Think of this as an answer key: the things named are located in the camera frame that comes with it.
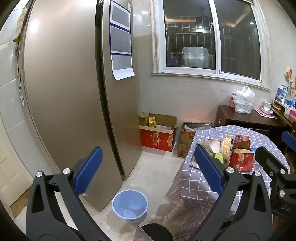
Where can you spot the white-framed sliding window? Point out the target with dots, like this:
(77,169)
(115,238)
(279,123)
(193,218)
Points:
(238,46)

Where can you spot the dark wooden cabinet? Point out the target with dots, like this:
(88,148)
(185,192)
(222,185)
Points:
(233,120)

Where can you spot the small brown carton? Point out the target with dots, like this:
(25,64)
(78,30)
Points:
(143,119)

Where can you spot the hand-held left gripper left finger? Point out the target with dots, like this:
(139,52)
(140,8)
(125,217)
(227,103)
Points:
(89,171)

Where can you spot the silver foil wrapper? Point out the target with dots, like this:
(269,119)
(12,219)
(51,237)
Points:
(193,165)

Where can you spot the grey white paper wrapper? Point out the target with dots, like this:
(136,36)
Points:
(211,146)

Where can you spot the red cardboard box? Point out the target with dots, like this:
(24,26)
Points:
(157,140)

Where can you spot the green round lid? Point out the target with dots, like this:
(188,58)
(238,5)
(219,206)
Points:
(218,158)

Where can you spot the champagne double-door refrigerator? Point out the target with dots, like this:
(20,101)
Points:
(64,92)

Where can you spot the grey plastic bag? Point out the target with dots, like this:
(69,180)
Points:
(198,127)

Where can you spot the small white bowl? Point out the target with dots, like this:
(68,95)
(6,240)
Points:
(267,105)

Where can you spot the wooden desk shelf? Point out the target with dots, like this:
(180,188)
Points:
(281,109)

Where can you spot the blue picture box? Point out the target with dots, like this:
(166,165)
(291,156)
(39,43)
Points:
(281,92)

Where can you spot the yellow packet box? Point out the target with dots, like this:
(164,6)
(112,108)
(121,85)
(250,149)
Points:
(152,122)

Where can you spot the person's black-clad leg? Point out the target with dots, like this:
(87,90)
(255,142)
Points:
(157,233)

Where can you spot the white flat box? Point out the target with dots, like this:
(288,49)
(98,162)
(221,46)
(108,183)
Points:
(166,127)

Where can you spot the white plastic shopping bag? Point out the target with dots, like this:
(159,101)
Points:
(245,99)

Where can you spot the grey checked tablecloth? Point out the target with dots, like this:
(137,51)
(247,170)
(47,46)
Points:
(208,204)

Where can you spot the small red paper bag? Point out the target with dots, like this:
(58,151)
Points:
(241,141)

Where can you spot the pink place mat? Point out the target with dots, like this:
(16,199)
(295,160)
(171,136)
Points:
(272,116)

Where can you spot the white printed paper sheet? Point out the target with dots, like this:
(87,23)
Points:
(122,69)

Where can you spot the light blue plastic bin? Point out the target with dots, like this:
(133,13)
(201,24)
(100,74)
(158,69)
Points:
(120,204)

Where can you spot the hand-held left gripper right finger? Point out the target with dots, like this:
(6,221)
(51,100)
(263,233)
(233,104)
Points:
(208,169)

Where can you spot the beige hanging cloth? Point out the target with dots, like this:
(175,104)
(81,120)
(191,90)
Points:
(20,20)

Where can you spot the blue-framed printed chart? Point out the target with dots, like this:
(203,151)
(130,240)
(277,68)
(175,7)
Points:
(120,39)

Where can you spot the round wall ornament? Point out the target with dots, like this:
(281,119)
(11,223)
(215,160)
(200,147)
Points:
(289,73)

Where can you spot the white door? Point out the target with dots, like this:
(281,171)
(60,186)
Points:
(11,173)

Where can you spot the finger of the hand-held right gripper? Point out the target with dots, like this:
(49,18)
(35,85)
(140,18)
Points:
(268,160)
(290,140)

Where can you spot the large red paper bag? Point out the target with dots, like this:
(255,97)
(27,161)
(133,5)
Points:
(240,162)

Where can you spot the white outdoor tank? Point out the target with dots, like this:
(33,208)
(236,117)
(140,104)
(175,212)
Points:
(195,56)

